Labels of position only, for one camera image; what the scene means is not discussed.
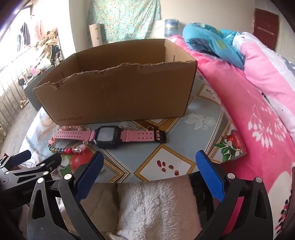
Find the metal hook rack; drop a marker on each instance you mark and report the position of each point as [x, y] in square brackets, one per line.
[266, 29]

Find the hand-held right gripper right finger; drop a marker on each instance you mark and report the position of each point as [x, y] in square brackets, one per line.
[209, 175]

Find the dark red door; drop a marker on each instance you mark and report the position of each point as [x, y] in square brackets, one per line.
[265, 25]

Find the white fleece cloth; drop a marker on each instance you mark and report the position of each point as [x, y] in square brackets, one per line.
[149, 207]

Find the light pink patterned duvet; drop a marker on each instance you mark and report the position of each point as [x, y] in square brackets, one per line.
[265, 69]

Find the green floral hanging cloth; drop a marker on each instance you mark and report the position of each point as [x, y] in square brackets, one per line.
[124, 18]

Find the spoked wheel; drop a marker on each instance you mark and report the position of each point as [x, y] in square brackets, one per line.
[56, 55]

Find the brown cardboard box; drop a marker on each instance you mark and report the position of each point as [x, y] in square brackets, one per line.
[115, 92]

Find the beige rolled mat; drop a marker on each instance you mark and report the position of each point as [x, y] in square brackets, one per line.
[95, 34]

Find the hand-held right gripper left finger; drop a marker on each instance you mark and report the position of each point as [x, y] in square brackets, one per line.
[89, 175]

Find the pile of household clutter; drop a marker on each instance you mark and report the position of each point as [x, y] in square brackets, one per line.
[46, 43]

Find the hanging clothes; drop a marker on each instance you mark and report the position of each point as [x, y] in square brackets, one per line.
[24, 33]

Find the pair of slippers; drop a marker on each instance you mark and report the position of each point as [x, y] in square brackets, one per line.
[23, 103]

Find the blue patterned blanket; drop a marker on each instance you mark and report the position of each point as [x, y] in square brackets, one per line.
[207, 41]

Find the grey cabinet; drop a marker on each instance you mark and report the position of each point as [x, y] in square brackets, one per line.
[31, 90]

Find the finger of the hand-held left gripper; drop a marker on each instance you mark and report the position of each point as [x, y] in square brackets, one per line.
[21, 157]
[47, 165]

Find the black wristwatch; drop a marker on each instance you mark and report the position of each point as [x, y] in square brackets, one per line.
[107, 136]

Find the pink floral quilt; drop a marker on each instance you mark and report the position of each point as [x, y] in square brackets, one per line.
[230, 103]

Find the blue water jug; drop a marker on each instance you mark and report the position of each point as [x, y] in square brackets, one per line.
[171, 27]

